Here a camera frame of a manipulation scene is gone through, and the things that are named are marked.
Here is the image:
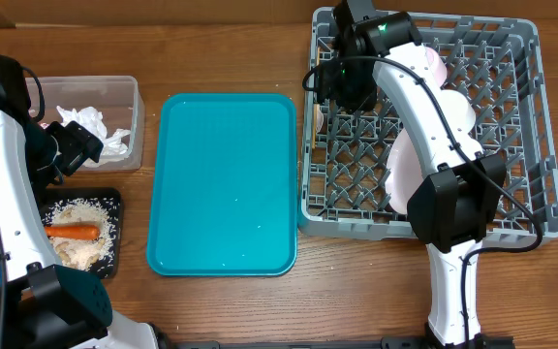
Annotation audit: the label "white plastic fork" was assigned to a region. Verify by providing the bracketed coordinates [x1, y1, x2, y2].
[315, 109, 325, 133]

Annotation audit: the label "white paper napkin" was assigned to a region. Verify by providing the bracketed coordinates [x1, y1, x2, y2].
[56, 106, 131, 168]

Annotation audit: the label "orange carrot piece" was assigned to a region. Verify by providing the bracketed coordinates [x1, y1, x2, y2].
[44, 225, 100, 240]

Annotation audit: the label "pink bowl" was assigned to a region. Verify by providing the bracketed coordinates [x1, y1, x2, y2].
[424, 47, 448, 89]

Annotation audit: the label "large white plate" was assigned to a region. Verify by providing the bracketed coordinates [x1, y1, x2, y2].
[385, 130, 423, 215]

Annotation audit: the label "light green bowl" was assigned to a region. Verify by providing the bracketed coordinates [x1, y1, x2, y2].
[441, 89, 476, 139]

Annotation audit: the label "wooden chopstick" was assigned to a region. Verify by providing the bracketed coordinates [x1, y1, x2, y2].
[311, 48, 320, 154]

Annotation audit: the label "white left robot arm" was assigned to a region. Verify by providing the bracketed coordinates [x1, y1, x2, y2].
[0, 54, 114, 348]

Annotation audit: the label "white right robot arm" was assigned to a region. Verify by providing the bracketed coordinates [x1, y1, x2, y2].
[311, 1, 506, 348]

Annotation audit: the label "black food waste tray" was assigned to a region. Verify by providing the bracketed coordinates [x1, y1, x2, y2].
[39, 187, 123, 279]

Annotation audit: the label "grey dishwasher rack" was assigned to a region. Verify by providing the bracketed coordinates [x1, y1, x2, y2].
[298, 13, 558, 246]

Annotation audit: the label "clear plastic bin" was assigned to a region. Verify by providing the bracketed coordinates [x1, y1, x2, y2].
[26, 76, 145, 171]

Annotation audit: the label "rice and peanut scraps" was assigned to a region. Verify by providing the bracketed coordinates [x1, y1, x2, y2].
[43, 198, 118, 277]

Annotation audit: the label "teal plastic tray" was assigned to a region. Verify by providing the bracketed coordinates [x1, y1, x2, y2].
[146, 93, 298, 277]

